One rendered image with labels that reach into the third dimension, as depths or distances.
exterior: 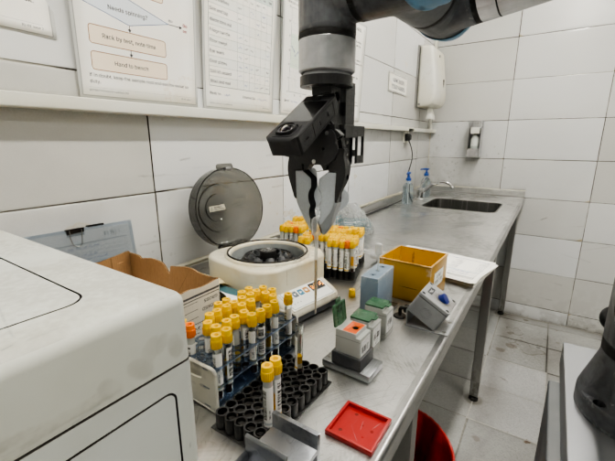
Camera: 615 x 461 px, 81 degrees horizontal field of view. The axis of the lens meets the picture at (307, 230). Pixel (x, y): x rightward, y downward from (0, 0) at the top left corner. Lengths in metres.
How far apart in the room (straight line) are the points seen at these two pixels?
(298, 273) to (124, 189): 0.44
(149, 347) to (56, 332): 0.05
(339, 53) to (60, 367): 0.43
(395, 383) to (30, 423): 0.53
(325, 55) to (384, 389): 0.50
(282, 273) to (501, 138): 2.35
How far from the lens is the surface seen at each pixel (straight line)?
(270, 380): 0.49
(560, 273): 3.05
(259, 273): 0.78
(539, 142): 2.91
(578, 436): 0.59
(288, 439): 0.50
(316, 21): 0.51
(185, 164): 1.03
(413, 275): 0.91
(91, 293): 0.24
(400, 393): 0.64
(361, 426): 0.57
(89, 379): 0.21
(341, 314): 0.65
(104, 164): 0.91
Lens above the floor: 1.26
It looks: 14 degrees down
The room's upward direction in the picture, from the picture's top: straight up
